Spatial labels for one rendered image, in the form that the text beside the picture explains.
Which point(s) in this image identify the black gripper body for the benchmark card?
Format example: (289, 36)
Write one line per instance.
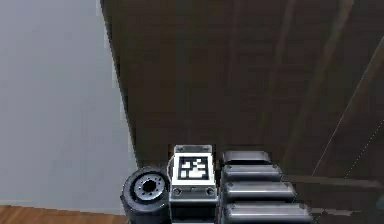
(146, 195)

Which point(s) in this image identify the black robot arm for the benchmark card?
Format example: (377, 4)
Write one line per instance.
(253, 190)

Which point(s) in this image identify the dark brown wooden cupboard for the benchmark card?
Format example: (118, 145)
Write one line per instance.
(233, 76)

